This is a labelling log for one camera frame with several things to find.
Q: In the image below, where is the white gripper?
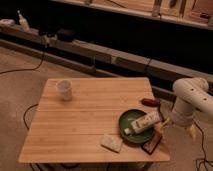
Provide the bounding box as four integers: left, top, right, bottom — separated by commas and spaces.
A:
159, 108, 196, 140

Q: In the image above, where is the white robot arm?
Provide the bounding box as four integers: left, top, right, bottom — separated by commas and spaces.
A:
161, 77, 213, 140

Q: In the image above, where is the black object on ledge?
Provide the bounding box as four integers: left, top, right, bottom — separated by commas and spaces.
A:
57, 29, 75, 42

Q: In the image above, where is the beige sponge block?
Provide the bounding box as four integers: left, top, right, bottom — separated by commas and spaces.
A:
100, 134, 123, 153

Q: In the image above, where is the wooden table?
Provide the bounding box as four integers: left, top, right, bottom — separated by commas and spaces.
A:
19, 77, 170, 163

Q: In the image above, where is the red oblong object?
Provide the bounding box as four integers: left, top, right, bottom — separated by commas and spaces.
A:
141, 98, 160, 107

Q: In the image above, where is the white bottle on ledge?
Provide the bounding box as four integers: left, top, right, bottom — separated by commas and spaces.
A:
17, 11, 30, 31

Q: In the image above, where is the green round bowl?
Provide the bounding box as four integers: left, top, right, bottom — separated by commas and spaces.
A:
118, 109, 154, 144

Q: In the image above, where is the black cable on floor right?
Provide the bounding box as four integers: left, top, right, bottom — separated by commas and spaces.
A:
193, 121, 213, 171

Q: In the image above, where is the dark red eraser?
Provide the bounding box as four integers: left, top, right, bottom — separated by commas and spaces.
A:
141, 131, 162, 155

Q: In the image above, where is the black cable on floor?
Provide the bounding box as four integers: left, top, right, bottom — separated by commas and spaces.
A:
193, 121, 213, 171
0, 49, 46, 76

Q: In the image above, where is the black cable on floor left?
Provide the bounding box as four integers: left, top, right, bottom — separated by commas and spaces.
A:
0, 49, 46, 76

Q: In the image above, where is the white tube in bowl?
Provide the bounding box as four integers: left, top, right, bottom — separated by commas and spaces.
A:
124, 112, 161, 135

